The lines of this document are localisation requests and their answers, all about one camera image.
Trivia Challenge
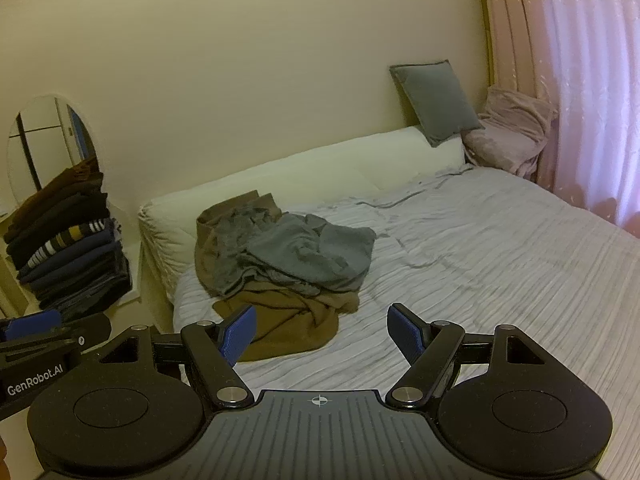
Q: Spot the grey square cushion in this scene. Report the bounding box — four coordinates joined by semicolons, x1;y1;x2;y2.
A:
390;60;484;148

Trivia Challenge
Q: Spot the pink window curtain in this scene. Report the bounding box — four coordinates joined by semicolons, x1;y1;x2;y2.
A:
473;0;640;239

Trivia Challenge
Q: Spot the white long pillow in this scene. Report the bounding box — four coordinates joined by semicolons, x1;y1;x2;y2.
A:
138;127;464;301

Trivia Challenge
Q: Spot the mauve crumpled blanket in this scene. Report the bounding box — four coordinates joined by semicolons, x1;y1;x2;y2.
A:
462;86;558;180

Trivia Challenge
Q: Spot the grey knit garment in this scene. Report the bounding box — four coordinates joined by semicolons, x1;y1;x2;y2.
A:
244;212;376;297

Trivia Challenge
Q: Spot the striped bed cover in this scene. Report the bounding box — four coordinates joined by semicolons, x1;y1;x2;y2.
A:
171;164;640;480

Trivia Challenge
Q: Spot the brown garment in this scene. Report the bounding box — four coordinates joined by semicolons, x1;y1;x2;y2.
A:
213;282;359;362

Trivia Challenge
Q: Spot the oval wall mirror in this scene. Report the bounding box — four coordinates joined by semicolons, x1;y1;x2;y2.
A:
8;96;96;205

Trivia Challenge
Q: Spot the olive grey garment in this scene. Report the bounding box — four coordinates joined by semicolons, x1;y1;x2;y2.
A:
194;190;282;298

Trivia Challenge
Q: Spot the stack of folded dark clothes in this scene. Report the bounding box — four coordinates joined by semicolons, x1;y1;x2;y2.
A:
3;157;132;321

